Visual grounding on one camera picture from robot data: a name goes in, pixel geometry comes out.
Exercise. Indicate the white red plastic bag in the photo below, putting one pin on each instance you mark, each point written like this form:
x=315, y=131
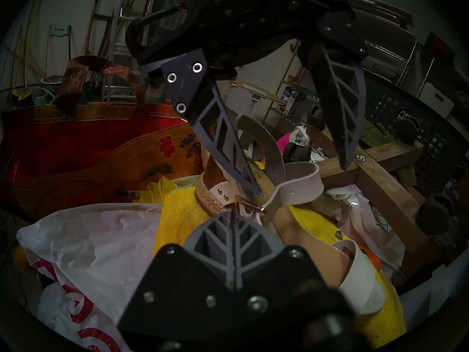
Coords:
x=99, y=245

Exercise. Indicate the orange scissors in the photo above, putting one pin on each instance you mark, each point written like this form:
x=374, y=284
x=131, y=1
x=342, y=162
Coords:
x=372, y=259

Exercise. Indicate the grey furnace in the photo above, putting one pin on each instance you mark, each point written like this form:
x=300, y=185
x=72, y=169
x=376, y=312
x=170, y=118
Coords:
x=172, y=23

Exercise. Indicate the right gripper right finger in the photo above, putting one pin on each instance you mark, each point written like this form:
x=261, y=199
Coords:
x=282, y=289

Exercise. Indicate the aluminium ladder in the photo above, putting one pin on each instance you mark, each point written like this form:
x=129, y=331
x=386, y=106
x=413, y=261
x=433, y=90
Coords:
x=121, y=43

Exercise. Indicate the black mesh basket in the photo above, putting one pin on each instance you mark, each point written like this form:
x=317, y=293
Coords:
x=421, y=116

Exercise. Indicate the red snowman sign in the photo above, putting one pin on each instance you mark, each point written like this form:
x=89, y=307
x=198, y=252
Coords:
x=439, y=47

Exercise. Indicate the white storage bin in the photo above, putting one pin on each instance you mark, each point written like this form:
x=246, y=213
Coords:
x=436, y=100

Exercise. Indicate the red orange tote bag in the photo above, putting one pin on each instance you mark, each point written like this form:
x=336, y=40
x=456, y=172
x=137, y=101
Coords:
x=73, y=153

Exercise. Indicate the blue white product box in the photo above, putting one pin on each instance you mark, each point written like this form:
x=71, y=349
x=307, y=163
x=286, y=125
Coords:
x=291, y=102

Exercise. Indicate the wood top rolling table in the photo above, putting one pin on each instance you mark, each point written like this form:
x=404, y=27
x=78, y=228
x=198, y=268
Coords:
x=256, y=91

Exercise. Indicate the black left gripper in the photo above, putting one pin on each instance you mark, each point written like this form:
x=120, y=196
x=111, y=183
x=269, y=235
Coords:
x=249, y=25

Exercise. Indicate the white printed plastic bag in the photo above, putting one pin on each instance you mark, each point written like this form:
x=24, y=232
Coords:
x=366, y=215

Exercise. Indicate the white panel door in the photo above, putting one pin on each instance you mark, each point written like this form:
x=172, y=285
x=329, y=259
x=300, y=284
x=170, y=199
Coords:
x=263, y=72

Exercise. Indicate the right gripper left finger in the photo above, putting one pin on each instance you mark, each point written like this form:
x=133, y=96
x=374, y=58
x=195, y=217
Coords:
x=183, y=289

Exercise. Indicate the wooden cross caster dolly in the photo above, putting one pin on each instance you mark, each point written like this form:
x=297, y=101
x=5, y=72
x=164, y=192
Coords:
x=384, y=193

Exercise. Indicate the yellow towel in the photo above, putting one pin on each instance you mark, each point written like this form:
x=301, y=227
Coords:
x=176, y=215

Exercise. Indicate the green knit glove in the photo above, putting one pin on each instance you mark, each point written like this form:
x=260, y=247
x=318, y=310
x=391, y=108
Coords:
x=373, y=135

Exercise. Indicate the green watering can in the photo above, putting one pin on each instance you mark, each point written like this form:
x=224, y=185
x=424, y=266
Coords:
x=42, y=96

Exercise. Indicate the white flat boards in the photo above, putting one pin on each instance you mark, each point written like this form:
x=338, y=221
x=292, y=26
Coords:
x=384, y=10

